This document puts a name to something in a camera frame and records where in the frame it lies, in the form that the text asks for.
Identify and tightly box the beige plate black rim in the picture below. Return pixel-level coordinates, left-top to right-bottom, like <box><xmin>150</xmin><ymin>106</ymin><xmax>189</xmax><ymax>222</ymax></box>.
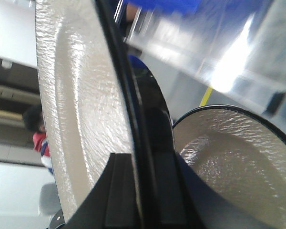
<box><xmin>173</xmin><ymin>105</ymin><xmax>286</xmax><ymax>229</ymax></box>
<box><xmin>34</xmin><ymin>0</ymin><xmax>176</xmax><ymax>229</ymax></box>

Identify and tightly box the person in red shirt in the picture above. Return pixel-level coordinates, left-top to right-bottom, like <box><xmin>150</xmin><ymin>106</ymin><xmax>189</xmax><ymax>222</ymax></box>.
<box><xmin>22</xmin><ymin>104</ymin><xmax>54</xmax><ymax>175</ymax></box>

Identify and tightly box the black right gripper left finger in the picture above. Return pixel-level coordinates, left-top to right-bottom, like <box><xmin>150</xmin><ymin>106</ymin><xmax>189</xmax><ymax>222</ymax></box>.
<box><xmin>63</xmin><ymin>153</ymin><xmax>136</xmax><ymax>229</ymax></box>

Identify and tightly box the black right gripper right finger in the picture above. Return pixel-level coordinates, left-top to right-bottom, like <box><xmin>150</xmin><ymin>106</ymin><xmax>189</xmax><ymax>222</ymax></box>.
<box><xmin>154</xmin><ymin>152</ymin><xmax>238</xmax><ymax>229</ymax></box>

